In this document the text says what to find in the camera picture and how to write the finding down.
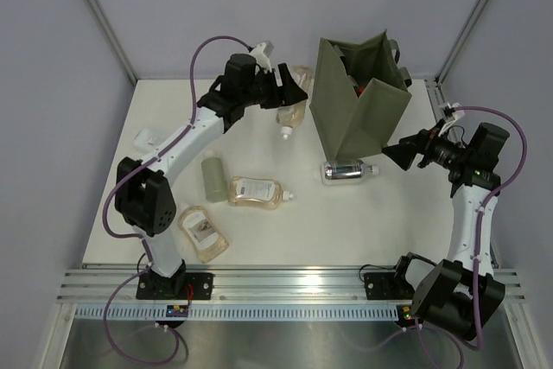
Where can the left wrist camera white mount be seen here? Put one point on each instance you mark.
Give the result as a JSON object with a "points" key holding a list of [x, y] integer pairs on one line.
{"points": [[261, 53]]}

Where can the olive green canvas bag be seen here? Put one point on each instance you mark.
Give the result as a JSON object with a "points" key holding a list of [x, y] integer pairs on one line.
{"points": [[352, 127]]}

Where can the silver metallic bottle white cap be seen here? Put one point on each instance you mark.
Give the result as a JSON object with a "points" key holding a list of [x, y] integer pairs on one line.
{"points": [[347, 172]]}

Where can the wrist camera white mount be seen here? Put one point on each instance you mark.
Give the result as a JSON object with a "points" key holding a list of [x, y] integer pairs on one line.
{"points": [[452, 113], [261, 53]]}

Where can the pale green cylindrical bottle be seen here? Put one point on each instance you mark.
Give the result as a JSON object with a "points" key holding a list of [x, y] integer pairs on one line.
{"points": [[214, 177]]}

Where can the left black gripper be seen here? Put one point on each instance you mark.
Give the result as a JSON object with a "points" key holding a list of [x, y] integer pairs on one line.
{"points": [[286, 94]]}

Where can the right aluminium frame post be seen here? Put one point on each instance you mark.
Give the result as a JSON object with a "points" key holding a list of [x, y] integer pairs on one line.
{"points": [[461, 40]]}

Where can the aluminium front rail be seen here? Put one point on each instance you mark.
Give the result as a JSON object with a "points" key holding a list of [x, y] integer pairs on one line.
{"points": [[231, 285]]}

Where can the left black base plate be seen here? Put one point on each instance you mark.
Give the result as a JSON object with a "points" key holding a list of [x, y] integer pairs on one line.
{"points": [[181, 286]]}

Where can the clear amber soap pouch bottle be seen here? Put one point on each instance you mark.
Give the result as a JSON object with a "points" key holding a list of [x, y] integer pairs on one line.
{"points": [[289, 118]]}

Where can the aluminium frame post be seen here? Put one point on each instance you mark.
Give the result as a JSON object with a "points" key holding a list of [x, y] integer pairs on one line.
{"points": [[461, 40], [108, 32]]}

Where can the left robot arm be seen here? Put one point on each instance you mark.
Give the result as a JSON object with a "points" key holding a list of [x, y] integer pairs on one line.
{"points": [[143, 192]]}

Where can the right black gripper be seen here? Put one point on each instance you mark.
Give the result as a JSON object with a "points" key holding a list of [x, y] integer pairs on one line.
{"points": [[405, 153]]}

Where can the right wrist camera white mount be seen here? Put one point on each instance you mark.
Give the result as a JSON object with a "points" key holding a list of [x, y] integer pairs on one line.
{"points": [[452, 113]]}

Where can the left aluminium frame post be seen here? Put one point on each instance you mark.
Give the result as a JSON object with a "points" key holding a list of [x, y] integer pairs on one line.
{"points": [[108, 32]]}

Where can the white slotted cable duct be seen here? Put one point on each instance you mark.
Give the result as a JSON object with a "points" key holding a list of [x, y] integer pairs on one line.
{"points": [[235, 312]]}

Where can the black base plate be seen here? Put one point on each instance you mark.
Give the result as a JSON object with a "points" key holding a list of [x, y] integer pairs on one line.
{"points": [[386, 286], [181, 286]]}

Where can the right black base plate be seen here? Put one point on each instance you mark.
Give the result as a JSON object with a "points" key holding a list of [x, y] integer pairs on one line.
{"points": [[386, 286]]}

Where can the white flat bottle black cap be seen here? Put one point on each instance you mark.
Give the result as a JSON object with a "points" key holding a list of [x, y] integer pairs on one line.
{"points": [[148, 140]]}

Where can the amber soap bottle white cap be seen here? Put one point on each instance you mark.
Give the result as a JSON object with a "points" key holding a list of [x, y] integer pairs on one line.
{"points": [[267, 194]]}

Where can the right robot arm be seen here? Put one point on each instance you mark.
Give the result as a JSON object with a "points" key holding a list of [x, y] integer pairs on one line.
{"points": [[458, 294]]}

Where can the green Fairy dish soap bottle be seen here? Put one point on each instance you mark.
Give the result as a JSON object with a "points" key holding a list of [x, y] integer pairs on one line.
{"points": [[359, 90]]}

